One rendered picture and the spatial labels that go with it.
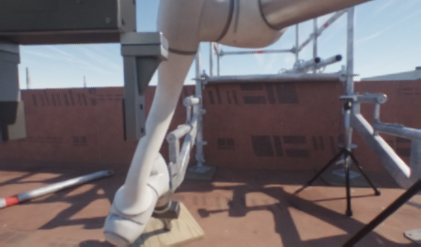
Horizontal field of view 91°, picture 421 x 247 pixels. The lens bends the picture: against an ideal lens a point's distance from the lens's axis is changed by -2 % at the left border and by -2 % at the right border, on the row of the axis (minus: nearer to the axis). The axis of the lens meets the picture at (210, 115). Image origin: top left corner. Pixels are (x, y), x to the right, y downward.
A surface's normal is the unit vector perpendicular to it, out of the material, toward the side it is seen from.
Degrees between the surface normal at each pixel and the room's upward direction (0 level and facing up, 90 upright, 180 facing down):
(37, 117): 90
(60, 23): 90
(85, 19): 90
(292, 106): 90
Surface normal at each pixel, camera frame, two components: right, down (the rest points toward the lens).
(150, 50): 0.00, 0.07
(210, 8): 0.33, 0.48
